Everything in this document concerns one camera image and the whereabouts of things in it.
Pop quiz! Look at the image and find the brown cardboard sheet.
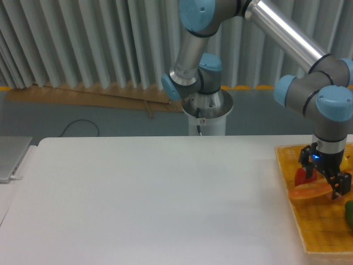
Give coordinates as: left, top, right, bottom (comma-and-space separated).
6, 81, 182, 118

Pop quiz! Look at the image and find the black floor cable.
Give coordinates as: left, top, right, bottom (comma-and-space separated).
56, 119, 99, 137

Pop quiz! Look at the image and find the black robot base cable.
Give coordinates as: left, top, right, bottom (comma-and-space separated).
195, 108, 204, 136

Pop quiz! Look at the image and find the silver laptop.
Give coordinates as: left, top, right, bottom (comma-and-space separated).
0, 136, 32, 184

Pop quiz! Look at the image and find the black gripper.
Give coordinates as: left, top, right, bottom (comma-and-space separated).
298, 142, 352, 200

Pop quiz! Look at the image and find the white laptop cable plug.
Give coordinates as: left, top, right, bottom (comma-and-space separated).
10, 175, 23, 181

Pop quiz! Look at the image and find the yellow bell pepper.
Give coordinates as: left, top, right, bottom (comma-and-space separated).
340, 156, 351, 172

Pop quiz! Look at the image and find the orange baguette bread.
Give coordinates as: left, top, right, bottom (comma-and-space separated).
288, 178, 333, 200

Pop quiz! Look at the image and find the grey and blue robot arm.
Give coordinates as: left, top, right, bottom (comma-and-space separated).
161, 1, 352, 199

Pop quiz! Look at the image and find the red bell pepper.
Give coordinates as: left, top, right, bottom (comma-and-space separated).
295, 168, 317, 186

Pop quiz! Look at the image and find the green vegetable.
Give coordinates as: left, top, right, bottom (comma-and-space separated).
345, 200, 353, 230

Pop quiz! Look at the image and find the yellow woven basket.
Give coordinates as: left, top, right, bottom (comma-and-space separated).
275, 145, 352, 259

